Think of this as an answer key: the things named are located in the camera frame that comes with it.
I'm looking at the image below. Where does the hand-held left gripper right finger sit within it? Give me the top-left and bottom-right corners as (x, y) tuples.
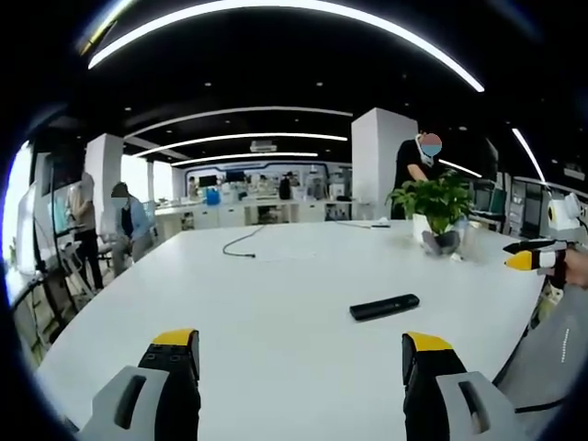
(401, 331), (529, 441)

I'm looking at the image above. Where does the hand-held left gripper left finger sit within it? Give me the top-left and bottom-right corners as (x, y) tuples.
(75, 328), (202, 441)

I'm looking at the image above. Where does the black remote control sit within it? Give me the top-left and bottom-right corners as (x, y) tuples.
(349, 293), (421, 322)

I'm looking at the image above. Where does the person's right hand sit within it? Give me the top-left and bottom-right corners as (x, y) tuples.
(563, 250), (588, 290)

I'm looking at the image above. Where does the clear glass jar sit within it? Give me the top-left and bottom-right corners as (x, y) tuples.
(461, 220), (484, 259)

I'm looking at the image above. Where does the dark round dish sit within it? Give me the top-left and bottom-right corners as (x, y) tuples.
(422, 229), (462, 256)

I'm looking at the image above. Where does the green potted plant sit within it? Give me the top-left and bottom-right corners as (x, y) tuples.
(385, 168), (474, 235)

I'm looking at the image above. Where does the white plant pot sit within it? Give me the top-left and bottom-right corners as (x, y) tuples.
(411, 212), (433, 242)

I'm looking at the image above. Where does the white pillar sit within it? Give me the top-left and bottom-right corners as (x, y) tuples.
(351, 107), (419, 221)
(85, 132), (125, 240)

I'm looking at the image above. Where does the white office counter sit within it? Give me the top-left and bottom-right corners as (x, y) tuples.
(153, 198), (354, 243)

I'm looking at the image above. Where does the thin black cable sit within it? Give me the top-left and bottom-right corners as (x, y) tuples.
(513, 397), (565, 413)

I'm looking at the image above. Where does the black cable on table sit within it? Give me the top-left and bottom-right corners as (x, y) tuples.
(222, 222), (267, 259)

